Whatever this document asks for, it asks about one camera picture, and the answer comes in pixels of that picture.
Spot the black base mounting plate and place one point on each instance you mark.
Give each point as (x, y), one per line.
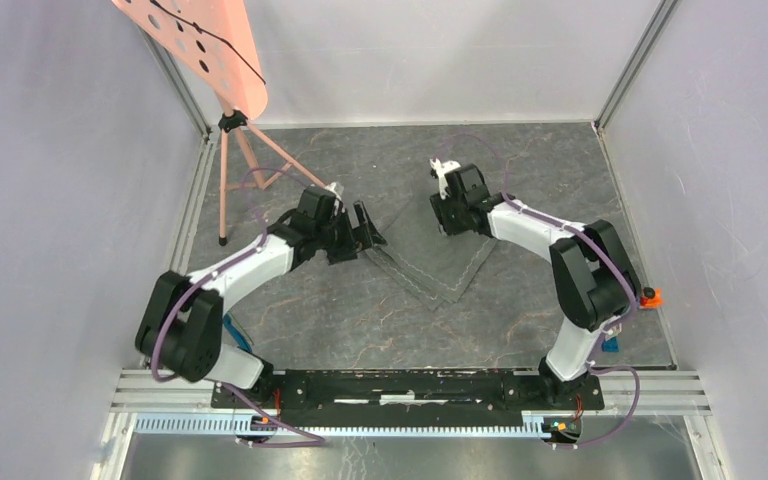
(419, 397)

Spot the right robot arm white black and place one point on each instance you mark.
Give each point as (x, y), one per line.
(595, 282)

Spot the blue flat toy plate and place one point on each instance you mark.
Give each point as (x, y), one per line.
(610, 345)

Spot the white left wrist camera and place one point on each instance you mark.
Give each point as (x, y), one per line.
(337, 189)

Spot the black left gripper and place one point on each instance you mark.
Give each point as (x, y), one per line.
(357, 238)

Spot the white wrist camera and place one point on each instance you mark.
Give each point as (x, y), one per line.
(439, 170)
(337, 189)

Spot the orange toy piece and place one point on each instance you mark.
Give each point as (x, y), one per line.
(651, 298)

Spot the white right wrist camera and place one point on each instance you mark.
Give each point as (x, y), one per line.
(439, 170)

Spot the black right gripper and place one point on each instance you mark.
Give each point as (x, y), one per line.
(439, 208)

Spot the grey cloth napkin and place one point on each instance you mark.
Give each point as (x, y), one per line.
(431, 266)

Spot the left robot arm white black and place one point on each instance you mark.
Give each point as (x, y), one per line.
(181, 331)

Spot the pink music stand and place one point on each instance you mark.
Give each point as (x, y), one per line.
(214, 40)

